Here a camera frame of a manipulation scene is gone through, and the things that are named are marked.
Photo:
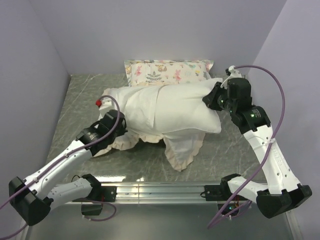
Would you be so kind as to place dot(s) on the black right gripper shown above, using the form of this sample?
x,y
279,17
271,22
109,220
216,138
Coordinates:
x,y
210,99

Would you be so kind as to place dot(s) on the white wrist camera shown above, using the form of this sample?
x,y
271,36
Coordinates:
x,y
104,105
232,72

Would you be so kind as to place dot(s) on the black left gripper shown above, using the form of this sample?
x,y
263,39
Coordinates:
x,y
122,130

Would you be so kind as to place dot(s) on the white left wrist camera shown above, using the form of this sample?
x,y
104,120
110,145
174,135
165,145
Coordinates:
x,y
104,105

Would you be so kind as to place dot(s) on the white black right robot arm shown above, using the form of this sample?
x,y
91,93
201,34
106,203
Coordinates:
x,y
283,191

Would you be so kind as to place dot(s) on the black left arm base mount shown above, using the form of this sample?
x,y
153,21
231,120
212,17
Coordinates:
x,y
93,205

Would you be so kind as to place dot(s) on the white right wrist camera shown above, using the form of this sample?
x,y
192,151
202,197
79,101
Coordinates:
x,y
232,72

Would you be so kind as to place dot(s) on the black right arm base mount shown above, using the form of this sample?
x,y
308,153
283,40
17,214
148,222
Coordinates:
x,y
214,193

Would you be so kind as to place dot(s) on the white pillow with cream ruffle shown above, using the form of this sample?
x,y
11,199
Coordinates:
x,y
138,104

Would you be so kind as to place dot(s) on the aluminium right side rail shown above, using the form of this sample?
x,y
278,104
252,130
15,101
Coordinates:
x,y
257,130

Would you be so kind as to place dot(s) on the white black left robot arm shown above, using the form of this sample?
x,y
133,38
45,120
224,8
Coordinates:
x,y
39,193

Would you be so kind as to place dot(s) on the aluminium front rail frame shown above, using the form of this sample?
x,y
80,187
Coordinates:
x,y
161,211

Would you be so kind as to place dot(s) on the plain white pillow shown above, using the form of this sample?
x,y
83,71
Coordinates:
x,y
180,107

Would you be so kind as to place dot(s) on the animal print patterned pillow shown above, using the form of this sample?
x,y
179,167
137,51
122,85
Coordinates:
x,y
167,72

